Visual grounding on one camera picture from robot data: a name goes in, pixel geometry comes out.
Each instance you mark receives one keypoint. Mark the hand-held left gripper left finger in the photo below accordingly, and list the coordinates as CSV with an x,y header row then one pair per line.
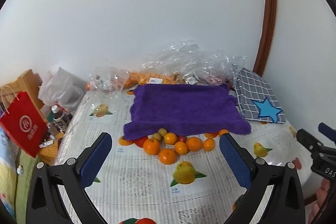
x,y
95,161

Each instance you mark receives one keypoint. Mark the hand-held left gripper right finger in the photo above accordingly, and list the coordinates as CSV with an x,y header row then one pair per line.
x,y
235,161

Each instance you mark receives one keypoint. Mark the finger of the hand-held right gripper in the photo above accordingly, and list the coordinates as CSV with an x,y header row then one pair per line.
x,y
327,131
309,140

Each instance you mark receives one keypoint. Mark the small red fruit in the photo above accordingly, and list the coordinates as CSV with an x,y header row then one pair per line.
x,y
182,139

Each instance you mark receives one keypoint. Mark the person's right hand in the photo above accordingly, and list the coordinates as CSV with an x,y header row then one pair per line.
x,y
321,192

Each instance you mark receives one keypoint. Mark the dark drink bottle white cap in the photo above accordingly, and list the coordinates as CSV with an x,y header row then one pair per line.
x,y
59,117

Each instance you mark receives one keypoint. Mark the grey checked cloth blue star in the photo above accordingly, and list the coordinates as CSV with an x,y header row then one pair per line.
x,y
258,98

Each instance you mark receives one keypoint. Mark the purple towel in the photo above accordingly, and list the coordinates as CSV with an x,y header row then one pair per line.
x,y
183,108

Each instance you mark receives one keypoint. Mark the white plastic bag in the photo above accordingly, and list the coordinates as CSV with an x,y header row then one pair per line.
x,y
61,90

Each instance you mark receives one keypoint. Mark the red paper bag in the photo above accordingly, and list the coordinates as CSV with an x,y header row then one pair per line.
x,y
23,127

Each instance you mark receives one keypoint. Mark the crumpled clear plastic bag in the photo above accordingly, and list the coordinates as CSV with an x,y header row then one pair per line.
x,y
107,79

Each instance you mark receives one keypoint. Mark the colourful printed blanket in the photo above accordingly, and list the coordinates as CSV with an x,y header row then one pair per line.
x,y
9,169

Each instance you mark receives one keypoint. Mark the large clear plastic bag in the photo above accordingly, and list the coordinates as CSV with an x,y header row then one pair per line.
x,y
218,66

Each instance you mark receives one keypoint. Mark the pile of bagged oranges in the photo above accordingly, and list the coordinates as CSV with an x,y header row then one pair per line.
x,y
147,78

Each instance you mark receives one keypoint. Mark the wooden chair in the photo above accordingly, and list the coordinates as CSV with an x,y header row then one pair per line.
x,y
26,82

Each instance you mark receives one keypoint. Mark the clear plastic bag with label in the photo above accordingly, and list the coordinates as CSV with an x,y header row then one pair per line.
x,y
162,64

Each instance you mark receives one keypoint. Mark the brown wooden door frame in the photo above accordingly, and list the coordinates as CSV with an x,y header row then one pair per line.
x,y
269,16

